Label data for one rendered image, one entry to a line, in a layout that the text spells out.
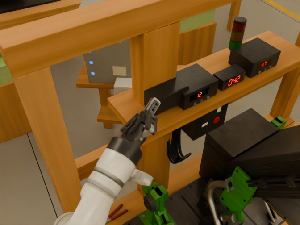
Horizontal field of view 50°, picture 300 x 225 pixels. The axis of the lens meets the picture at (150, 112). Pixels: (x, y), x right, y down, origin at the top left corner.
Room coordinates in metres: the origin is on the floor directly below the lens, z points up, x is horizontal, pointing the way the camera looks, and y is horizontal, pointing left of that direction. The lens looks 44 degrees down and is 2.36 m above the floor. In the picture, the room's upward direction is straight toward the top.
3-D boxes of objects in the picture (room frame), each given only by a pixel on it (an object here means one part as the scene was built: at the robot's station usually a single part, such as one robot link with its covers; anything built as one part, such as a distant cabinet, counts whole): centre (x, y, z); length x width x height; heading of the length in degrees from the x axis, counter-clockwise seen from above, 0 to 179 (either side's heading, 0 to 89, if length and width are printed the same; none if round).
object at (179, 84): (0.87, -0.06, 1.59); 0.15 x 0.07 x 0.07; 124
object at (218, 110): (0.96, -0.22, 1.42); 0.17 x 0.12 x 0.15; 124
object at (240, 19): (1.16, -0.36, 1.71); 0.05 x 0.05 x 0.04
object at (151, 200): (0.71, 0.01, 1.12); 0.07 x 0.03 x 0.08; 34
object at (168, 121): (1.06, -0.28, 1.52); 0.90 x 0.25 x 0.04; 124
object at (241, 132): (1.02, -0.44, 1.07); 0.30 x 0.18 x 0.34; 124
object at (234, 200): (0.75, -0.40, 1.17); 0.13 x 0.12 x 0.20; 124
